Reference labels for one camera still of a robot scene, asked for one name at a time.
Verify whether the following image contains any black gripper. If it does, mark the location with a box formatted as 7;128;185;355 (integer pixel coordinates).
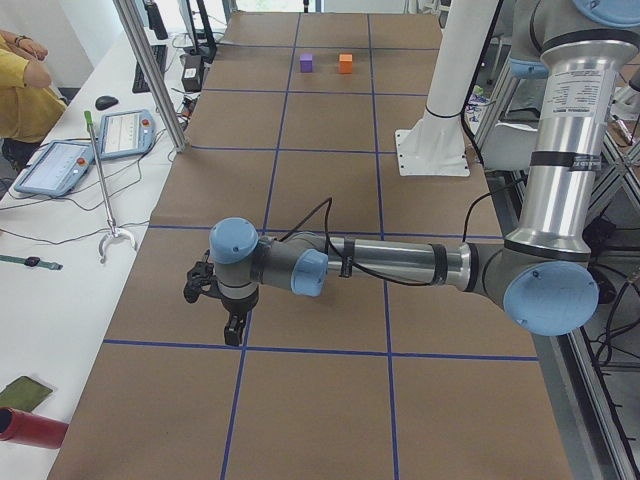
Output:
221;294;258;346

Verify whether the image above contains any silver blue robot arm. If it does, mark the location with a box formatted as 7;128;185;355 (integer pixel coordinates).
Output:
184;1;639;346

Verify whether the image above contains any purple foam block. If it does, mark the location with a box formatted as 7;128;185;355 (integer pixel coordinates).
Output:
299;52;314;73

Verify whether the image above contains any orange foam block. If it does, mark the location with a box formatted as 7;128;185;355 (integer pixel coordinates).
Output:
338;53;353;75

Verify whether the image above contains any metal reacher grabber tool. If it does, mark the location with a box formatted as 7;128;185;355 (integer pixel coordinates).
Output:
84;110;137;264

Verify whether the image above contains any green band smartwatch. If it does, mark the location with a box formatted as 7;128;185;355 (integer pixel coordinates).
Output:
0;254;63;271

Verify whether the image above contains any far blue teach pendant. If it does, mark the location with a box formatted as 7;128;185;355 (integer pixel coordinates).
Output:
98;109;155;160

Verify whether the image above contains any blue teach pendant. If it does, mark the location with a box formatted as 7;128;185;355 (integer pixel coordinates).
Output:
98;109;155;160
14;141;94;197

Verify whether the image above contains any red cylinder bottle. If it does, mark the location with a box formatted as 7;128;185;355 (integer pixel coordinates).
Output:
1;407;69;449

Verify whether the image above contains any near blue teach pendant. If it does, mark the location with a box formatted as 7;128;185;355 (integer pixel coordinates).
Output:
14;141;94;197

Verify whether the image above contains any black power adapter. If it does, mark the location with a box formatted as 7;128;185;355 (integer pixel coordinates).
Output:
181;55;204;92

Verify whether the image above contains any black computer mouse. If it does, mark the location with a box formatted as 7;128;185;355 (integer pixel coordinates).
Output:
94;95;119;111

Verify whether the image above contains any black keyboard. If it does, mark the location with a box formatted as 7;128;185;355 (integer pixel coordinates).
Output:
131;43;168;95

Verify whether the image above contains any person in yellow shirt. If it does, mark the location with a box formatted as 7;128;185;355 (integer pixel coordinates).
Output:
1;30;66;171

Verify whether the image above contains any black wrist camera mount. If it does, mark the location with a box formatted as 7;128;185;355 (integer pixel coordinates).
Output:
183;250;221;304

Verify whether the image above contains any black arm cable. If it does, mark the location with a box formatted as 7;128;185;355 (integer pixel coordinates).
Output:
277;196;501;288

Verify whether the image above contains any white pedestal column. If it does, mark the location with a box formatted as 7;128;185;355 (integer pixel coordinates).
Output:
395;0;499;177

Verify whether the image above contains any aluminium frame post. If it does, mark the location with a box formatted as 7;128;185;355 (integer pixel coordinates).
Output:
113;0;187;153

